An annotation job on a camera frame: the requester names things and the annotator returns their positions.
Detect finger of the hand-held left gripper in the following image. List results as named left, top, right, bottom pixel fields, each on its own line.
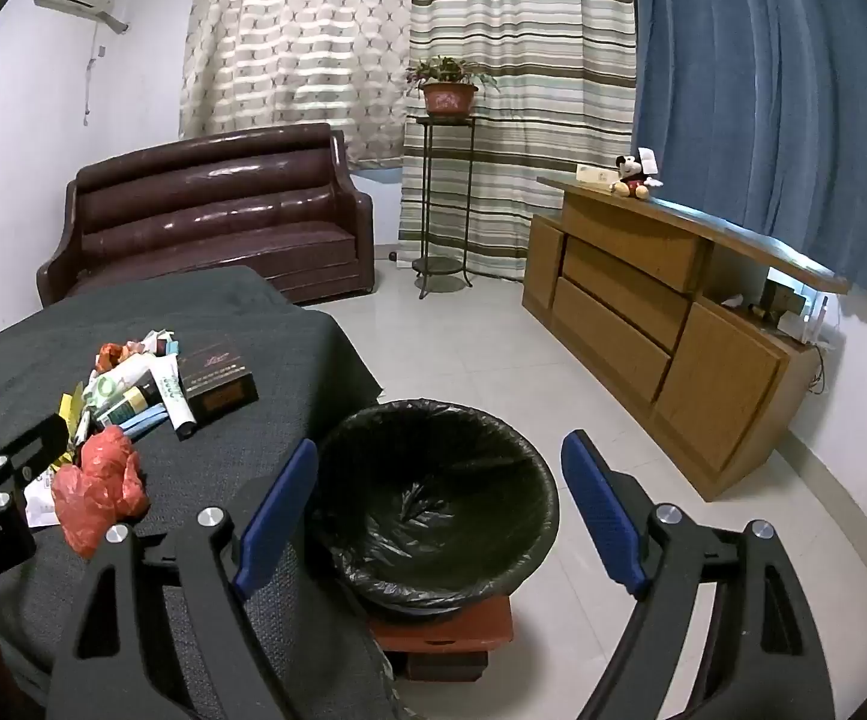
left=0, top=414, right=71, bottom=518

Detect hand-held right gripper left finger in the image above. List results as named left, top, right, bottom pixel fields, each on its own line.
left=43, top=436, right=320, bottom=720

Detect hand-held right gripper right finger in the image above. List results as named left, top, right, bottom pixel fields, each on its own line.
left=561, top=430, right=836, bottom=720

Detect white paper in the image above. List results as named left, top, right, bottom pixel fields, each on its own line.
left=24, top=465, right=67, bottom=530

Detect red plastic bag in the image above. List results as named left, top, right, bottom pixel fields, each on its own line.
left=50, top=425, right=151, bottom=560

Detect white green tissue packet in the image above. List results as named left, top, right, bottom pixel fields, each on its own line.
left=84, top=358, right=153, bottom=400

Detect light blue sachet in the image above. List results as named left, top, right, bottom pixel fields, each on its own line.
left=114, top=403, right=168, bottom=437

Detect dark brown box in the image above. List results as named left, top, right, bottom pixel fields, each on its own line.
left=176, top=349, right=260, bottom=415

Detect white tube with black cap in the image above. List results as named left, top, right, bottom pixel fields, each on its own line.
left=149, top=360, right=198, bottom=440

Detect black-lined trash bin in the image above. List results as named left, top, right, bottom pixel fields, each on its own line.
left=311, top=397, right=562, bottom=623

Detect yellow wrapper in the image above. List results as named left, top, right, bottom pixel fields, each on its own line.
left=58, top=392, right=88, bottom=436

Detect green bottle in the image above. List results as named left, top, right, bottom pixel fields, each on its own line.
left=95, top=373, right=160, bottom=425

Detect wooden cabinet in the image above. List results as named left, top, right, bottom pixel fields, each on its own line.
left=521, top=176, right=850, bottom=503

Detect red wooden stool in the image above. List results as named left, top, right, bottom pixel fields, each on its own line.
left=369, top=591, right=515, bottom=683

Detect dark grey tablecloth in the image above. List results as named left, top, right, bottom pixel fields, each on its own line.
left=0, top=264, right=404, bottom=720

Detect white router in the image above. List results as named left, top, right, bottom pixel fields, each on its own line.
left=776, top=297, right=833, bottom=346

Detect black metal plant stand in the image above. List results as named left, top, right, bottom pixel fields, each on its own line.
left=410, top=114, right=477, bottom=301

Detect brown leather sofa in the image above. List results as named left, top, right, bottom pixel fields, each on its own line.
left=35, top=122, right=376, bottom=308

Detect mouse plush toy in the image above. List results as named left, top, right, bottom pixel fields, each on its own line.
left=610, top=150, right=664, bottom=201

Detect potted plant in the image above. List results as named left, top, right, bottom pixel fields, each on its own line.
left=404, top=55, right=502, bottom=119

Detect blue curtain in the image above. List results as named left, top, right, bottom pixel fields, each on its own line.
left=632, top=0, right=867, bottom=308

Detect striped curtain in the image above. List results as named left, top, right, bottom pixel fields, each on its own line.
left=395, top=0, right=640, bottom=282

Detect beige patterned curtain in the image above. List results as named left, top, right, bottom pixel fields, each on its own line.
left=178, top=0, right=415, bottom=170

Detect white wall cable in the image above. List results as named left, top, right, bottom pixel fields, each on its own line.
left=82, top=21, right=108, bottom=128

